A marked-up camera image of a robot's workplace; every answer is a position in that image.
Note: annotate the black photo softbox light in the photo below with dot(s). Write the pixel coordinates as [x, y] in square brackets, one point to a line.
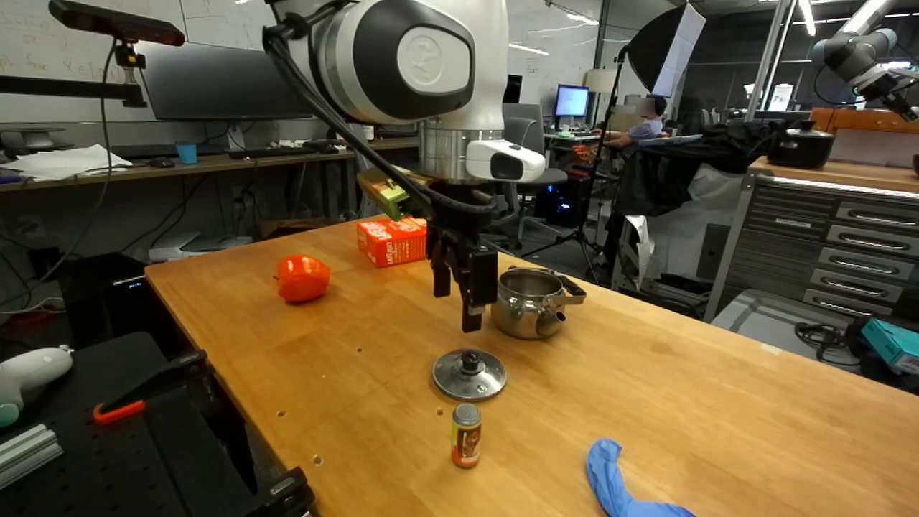
[661, 48]

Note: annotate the orange cracker box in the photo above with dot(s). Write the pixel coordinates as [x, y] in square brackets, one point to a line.
[391, 242]

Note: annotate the blue cloth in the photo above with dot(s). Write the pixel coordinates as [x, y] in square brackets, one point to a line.
[614, 485]

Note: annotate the grey flat panel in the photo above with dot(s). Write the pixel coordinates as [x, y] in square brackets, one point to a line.
[219, 88]

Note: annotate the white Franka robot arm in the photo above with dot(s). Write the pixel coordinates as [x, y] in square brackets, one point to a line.
[382, 58]

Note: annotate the yellow green sponge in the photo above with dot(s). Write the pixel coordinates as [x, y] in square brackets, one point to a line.
[387, 193]

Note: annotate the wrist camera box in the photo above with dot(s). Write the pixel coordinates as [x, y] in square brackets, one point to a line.
[507, 162]

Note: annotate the long wooden background desk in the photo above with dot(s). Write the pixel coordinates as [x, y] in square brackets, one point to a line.
[249, 162]

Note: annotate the blue cup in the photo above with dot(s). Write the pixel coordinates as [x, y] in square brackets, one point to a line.
[187, 154]

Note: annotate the black bar camera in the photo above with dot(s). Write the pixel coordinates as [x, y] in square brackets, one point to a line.
[117, 22]

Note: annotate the red orange tomato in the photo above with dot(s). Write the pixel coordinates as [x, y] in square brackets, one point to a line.
[305, 279]

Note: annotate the black equipment box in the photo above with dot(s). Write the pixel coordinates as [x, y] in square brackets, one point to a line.
[105, 297]

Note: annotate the white paper stack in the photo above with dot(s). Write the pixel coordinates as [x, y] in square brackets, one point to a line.
[61, 162]

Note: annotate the silver lid with knob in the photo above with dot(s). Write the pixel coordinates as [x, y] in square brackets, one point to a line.
[477, 381]

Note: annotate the black cooking pot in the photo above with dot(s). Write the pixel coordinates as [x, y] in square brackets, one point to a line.
[800, 150]

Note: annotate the grey background robot arm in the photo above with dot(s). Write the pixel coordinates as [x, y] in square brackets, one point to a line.
[858, 58]

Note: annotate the silver metal kettle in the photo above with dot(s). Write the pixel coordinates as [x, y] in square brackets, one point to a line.
[526, 307]

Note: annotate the grey drawer cabinet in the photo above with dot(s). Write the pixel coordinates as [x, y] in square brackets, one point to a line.
[862, 249]

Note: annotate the black jacket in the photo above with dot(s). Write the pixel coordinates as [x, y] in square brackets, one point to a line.
[671, 174]

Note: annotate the teal and black bag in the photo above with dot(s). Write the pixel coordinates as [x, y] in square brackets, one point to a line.
[894, 345]

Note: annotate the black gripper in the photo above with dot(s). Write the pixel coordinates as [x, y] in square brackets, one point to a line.
[461, 226]

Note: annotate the lit computer monitor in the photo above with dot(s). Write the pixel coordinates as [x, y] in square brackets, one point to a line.
[572, 103]

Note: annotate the aluminium extrusion bar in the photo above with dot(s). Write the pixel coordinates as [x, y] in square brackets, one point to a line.
[31, 455]

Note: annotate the seated person in grey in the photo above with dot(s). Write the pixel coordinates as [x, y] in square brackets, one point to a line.
[650, 124]

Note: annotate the small orange can grey cap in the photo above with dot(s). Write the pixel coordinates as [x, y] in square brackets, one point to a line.
[467, 440]

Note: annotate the white plastic object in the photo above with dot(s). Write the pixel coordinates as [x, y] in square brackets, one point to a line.
[32, 370]

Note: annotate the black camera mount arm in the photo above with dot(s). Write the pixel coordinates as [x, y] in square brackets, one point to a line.
[67, 90]

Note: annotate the grey plastic bin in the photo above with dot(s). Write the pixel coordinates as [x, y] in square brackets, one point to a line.
[766, 320]

